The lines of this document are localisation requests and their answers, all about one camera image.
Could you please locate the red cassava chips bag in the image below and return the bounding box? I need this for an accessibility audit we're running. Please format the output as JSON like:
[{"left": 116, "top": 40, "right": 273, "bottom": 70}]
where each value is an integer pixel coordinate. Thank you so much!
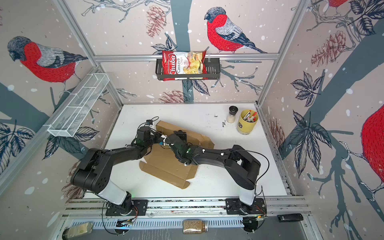
[{"left": 162, "top": 51, "right": 207, "bottom": 75}]

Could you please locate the yellow pen cup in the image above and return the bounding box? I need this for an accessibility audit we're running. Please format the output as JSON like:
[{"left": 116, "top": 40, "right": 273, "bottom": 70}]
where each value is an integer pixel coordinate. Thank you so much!
[{"left": 237, "top": 110, "right": 259, "bottom": 135}]

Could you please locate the brown cardboard box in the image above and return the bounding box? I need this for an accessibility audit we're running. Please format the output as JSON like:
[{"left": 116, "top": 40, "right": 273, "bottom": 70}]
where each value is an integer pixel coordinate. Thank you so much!
[{"left": 139, "top": 121, "right": 215, "bottom": 189}]

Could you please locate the white wire mesh shelf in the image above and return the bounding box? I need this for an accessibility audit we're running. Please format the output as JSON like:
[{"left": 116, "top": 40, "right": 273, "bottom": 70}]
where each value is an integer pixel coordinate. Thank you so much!
[{"left": 48, "top": 73, "right": 110, "bottom": 137}]

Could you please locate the black wall basket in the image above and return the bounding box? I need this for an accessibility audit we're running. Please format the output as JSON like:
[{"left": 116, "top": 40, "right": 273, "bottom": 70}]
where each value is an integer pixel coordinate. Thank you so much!
[{"left": 155, "top": 58, "right": 221, "bottom": 81}]

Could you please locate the black lid spice shaker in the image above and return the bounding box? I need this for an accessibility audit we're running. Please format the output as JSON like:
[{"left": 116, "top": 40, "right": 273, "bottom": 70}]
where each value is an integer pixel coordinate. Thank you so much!
[{"left": 227, "top": 106, "right": 238, "bottom": 124}]

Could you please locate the black remote device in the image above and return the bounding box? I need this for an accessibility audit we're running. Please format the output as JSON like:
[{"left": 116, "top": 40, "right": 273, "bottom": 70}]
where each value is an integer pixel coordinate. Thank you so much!
[{"left": 277, "top": 213, "right": 304, "bottom": 223}]

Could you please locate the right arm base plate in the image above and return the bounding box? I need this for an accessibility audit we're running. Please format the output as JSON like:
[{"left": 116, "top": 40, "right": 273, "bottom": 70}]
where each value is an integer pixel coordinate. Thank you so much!
[{"left": 224, "top": 198, "right": 267, "bottom": 216}]

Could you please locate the brown grain glass jar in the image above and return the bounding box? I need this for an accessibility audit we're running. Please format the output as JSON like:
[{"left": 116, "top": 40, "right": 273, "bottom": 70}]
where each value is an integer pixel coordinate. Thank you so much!
[{"left": 183, "top": 220, "right": 209, "bottom": 234}]

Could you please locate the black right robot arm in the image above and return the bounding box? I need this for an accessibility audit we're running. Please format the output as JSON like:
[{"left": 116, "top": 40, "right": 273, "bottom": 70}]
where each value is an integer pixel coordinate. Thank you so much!
[{"left": 164, "top": 131, "right": 261, "bottom": 216}]

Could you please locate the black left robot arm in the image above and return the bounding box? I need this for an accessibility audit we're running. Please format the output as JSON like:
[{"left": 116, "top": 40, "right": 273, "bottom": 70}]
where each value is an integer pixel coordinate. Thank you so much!
[{"left": 71, "top": 125, "right": 166, "bottom": 216}]

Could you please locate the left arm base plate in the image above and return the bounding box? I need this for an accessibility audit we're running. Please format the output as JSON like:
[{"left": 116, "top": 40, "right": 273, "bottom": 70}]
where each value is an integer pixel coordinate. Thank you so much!
[{"left": 105, "top": 200, "right": 148, "bottom": 217}]

